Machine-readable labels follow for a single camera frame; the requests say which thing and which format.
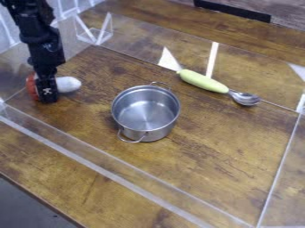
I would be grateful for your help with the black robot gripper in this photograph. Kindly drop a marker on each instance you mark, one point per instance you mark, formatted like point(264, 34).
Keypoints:
point(46, 57)

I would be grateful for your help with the red and white plush mushroom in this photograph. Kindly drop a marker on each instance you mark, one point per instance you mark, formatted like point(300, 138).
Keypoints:
point(67, 85)

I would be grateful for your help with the small silver metal pot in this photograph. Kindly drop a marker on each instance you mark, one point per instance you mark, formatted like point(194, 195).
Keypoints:
point(145, 111)

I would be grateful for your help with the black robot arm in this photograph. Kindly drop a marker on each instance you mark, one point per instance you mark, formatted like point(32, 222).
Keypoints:
point(32, 16)

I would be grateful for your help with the black bar at back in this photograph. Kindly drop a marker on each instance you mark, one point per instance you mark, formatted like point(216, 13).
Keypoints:
point(252, 15)

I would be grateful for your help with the clear acrylic enclosure wall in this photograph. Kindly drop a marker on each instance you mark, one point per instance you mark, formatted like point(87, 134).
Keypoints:
point(229, 168)

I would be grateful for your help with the green handled metal spoon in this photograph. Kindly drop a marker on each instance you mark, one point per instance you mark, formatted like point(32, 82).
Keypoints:
point(212, 85)

